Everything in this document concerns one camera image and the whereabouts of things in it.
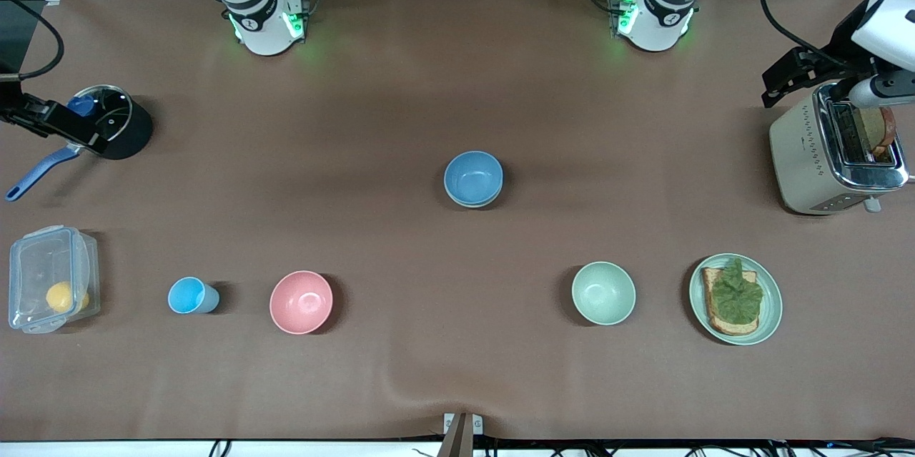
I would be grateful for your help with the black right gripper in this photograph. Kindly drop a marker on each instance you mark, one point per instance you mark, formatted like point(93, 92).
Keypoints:
point(10, 109)

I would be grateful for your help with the brown bread slice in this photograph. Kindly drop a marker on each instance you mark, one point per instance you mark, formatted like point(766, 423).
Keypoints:
point(876, 131)

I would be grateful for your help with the toast slice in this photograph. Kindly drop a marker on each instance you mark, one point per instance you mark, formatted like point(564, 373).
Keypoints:
point(730, 329)

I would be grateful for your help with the metal table edge bracket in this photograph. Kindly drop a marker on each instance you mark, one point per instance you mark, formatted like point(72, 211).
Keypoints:
point(461, 435)

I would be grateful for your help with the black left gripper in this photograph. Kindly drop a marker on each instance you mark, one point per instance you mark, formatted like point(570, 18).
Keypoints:
point(838, 59)

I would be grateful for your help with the green lettuce leaf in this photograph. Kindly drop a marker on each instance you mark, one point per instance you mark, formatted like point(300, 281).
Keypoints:
point(736, 296)

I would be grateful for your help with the green bowl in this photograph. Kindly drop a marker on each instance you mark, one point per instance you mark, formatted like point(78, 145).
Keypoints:
point(604, 292)
point(473, 206)

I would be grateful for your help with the beige chrome toaster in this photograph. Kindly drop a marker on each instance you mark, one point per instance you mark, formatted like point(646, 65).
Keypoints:
point(797, 156)

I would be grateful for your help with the brown table mat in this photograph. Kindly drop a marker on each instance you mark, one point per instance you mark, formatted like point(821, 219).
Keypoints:
point(457, 300)

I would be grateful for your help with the clear plastic lidded container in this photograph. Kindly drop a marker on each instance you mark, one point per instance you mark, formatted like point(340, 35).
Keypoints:
point(36, 264)

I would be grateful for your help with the blue plastic cup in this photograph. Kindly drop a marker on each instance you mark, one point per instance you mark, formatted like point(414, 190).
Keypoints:
point(187, 295)

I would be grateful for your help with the green plate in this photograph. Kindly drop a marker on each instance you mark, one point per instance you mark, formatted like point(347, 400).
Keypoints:
point(772, 314)

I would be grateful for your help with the blue bowl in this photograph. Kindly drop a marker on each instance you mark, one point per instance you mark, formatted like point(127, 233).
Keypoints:
point(473, 177)

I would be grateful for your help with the yellow lemon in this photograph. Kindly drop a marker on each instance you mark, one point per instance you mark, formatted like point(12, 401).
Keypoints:
point(61, 296)

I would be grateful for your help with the pink bowl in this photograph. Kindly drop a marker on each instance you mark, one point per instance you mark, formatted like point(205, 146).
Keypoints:
point(301, 302)

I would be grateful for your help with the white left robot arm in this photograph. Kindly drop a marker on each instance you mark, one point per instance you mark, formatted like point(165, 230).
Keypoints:
point(658, 13)

